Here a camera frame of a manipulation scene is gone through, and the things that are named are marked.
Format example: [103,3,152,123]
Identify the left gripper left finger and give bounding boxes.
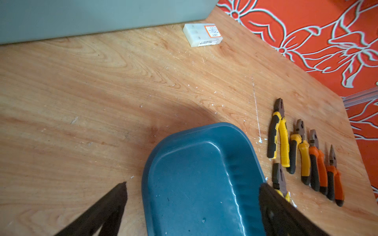
[56,182,128,236]

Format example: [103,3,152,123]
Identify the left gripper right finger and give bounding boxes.
[258,183,328,236]

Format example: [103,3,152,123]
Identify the orange black small pliers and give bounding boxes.
[309,129,328,195]

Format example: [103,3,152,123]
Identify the orange long nose pliers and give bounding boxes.
[326,145,345,207]

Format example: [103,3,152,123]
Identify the yellow black small pliers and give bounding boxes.
[286,119,311,185]

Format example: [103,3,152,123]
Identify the teal plastic storage box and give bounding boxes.
[141,123,266,236]

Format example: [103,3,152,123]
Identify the yellow black combination pliers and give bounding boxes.
[267,98,290,168]

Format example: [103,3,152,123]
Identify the small white labelled box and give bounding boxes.
[183,24,223,47]

